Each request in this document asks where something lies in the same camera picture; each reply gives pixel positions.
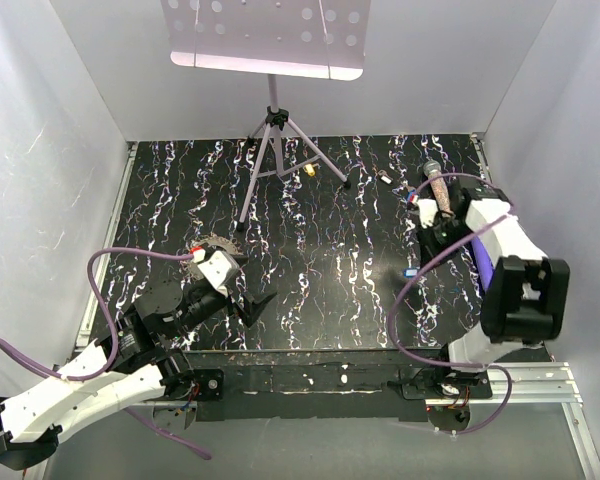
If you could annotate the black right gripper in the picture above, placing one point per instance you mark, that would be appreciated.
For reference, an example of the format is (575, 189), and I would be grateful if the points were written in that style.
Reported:
(428, 251)

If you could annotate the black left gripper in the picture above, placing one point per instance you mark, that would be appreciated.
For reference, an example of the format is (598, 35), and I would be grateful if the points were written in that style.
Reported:
(249, 310)

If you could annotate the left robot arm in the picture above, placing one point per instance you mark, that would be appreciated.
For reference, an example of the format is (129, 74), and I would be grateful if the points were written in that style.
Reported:
(132, 364)

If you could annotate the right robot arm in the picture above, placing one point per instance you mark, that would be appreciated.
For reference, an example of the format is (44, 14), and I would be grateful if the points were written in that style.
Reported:
(524, 290)

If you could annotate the purple plastic tool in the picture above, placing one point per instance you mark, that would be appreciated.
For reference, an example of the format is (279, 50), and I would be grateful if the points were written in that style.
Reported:
(482, 262)

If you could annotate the sprinkles filled tube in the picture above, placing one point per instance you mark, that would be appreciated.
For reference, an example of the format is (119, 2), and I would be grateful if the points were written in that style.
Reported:
(433, 171)

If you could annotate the metal bicycle cassette sprocket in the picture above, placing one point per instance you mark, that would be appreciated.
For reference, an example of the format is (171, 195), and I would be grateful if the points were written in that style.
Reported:
(211, 241)

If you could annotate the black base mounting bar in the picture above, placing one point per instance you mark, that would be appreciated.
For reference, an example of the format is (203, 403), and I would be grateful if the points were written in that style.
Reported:
(304, 384)

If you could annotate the yellow key tag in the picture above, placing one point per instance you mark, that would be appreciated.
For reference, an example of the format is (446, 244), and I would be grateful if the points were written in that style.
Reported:
(310, 170)

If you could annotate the lilac music stand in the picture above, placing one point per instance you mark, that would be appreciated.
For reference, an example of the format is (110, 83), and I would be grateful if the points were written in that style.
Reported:
(311, 39)

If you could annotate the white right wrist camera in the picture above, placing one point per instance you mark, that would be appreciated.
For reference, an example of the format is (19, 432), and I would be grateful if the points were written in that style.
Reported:
(427, 210)

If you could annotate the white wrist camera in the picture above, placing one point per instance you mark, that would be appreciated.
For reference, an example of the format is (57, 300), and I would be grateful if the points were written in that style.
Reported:
(217, 266)
(427, 210)

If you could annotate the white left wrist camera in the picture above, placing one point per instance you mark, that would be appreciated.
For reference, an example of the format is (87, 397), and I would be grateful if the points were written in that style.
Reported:
(217, 266)

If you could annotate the aluminium frame rail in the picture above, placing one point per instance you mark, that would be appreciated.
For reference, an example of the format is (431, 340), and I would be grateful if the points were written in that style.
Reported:
(90, 313)

